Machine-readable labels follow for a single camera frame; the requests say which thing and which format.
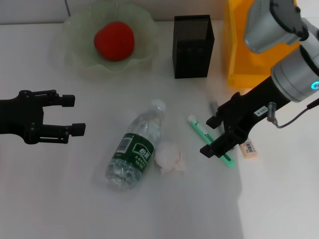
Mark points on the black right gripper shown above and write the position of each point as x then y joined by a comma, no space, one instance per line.
251,109

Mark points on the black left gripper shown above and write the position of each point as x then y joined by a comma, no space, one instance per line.
20,117

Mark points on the green utility knife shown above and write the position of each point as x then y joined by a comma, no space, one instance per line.
199,127

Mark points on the white eraser with barcode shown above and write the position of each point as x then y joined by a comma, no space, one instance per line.
249,149

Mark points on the white paper ball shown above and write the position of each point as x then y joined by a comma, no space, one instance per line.
168,155

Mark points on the clear plastic water bottle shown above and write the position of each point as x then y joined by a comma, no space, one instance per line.
134,147

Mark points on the green glass fruit bowl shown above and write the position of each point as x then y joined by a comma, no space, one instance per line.
82,57

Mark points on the black mesh pen holder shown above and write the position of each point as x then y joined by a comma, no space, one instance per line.
193,57

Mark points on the yellow plastic storage bin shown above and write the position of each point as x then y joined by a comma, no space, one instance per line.
239,54

